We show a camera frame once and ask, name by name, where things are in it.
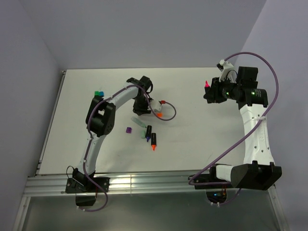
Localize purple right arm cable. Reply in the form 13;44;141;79
188;51;280;205

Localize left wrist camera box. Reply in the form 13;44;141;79
150;100;162;113

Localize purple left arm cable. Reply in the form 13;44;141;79
83;84;178;212

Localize pale green capped highlighter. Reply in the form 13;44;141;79
131;116;147;128

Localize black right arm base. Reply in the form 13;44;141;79
192;173;232;205

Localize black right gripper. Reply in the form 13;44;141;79
204;76;241;103

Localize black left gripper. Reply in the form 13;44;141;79
133;96;154;116

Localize aluminium front rail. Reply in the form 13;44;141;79
24;169;275;197

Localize purple pen cap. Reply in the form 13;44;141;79
126;127;132;134

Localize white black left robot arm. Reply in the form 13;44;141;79
72;76;153;192

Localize pale green pen cap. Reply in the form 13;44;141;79
141;130;146;139

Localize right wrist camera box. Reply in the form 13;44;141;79
217;60;234;82

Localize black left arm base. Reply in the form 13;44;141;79
65;178;103;207

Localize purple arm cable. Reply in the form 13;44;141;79
83;84;178;212
188;51;280;205

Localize black orange tip highlighter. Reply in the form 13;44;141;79
151;133;157;151

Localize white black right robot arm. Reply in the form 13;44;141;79
204;64;282;191

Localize black purple tip highlighter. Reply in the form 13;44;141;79
145;125;152;142

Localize black pink tip highlighter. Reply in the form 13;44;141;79
204;80;210;93

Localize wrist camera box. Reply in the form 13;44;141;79
150;100;162;113
217;60;234;82

